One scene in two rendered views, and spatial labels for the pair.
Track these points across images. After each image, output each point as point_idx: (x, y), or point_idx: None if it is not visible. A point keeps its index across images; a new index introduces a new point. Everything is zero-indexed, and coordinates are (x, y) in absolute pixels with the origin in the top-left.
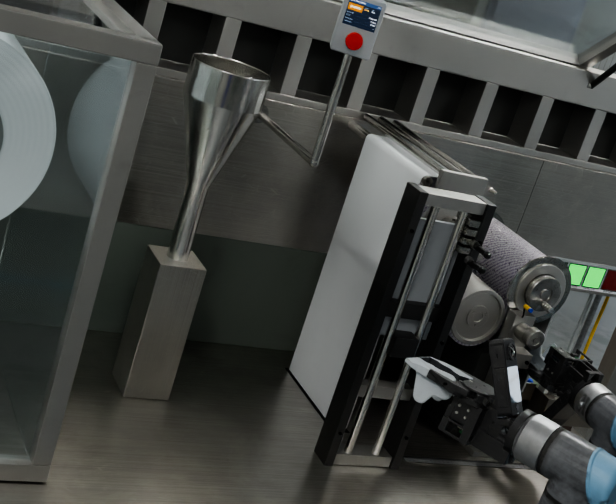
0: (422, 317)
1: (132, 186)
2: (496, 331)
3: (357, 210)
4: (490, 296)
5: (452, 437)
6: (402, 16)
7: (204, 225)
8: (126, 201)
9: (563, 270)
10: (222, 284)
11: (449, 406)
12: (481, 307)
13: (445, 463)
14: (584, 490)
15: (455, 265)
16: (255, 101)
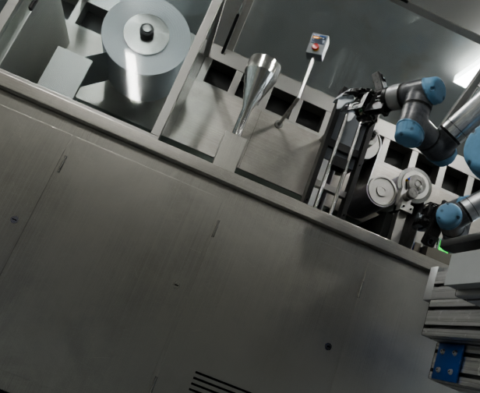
0: (349, 151)
1: (220, 142)
2: (393, 202)
3: None
4: (388, 182)
5: (354, 108)
6: None
7: (251, 168)
8: (217, 148)
9: (426, 178)
10: None
11: (354, 103)
12: (383, 185)
13: None
14: (421, 87)
15: (365, 133)
16: (273, 68)
